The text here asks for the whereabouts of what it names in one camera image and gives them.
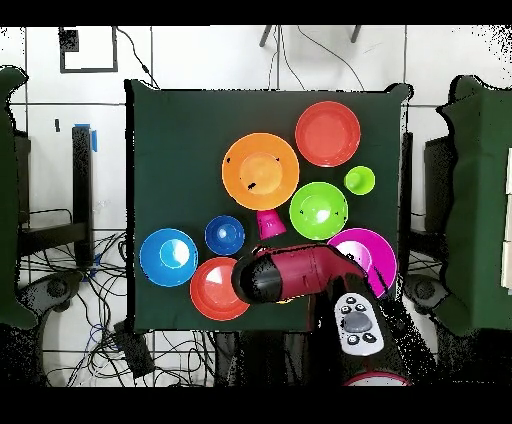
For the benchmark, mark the yellow cup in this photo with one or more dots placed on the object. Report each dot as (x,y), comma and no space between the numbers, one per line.
(282,302)

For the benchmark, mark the red-orange bowl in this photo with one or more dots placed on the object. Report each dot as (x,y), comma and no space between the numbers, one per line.
(208,292)
(328,134)

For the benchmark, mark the large orange bowl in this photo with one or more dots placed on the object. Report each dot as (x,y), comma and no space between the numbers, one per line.
(260,160)

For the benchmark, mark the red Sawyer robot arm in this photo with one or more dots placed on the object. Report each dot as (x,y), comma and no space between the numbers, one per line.
(304,276)

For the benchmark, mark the white box stack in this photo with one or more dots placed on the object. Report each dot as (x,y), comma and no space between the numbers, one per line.
(507,260)

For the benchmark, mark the raspberry red cup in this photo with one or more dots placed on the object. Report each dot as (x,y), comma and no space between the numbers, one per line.
(270,226)

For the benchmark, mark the small dark blue bowl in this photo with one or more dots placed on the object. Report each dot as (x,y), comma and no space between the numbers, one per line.
(224,235)

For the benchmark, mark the green bowl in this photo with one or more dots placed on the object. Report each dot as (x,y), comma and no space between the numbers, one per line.
(318,204)

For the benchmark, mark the light blue bowl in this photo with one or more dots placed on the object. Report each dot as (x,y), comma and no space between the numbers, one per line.
(168,257)

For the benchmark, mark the large pink bowl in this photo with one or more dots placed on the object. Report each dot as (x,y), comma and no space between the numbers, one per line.
(380,256)

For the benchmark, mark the light green cup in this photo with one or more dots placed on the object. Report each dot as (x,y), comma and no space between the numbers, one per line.
(359,180)

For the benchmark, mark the dark green table cloth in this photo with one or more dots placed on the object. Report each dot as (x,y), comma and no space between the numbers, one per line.
(168,160)

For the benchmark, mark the black power brick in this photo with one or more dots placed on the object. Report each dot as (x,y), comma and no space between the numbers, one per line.
(134,352)

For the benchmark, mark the black metal stand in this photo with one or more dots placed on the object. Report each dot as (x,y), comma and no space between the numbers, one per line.
(82,192)

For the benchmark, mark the blue tape strip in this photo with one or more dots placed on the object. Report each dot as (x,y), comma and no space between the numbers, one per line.
(94,140)

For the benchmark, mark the grey tripod leg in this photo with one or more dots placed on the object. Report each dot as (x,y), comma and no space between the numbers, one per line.
(266,36)
(355,34)

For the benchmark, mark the green clothed side table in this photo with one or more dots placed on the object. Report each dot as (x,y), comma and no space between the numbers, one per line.
(8,200)
(476,200)

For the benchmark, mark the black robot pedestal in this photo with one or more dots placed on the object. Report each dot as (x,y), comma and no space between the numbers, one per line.
(256,360)

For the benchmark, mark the black pedestal foot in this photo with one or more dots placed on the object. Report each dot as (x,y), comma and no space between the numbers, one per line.
(426,292)
(56,288)

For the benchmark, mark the black square floor frame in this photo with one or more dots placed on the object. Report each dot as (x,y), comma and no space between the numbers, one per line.
(115,48)

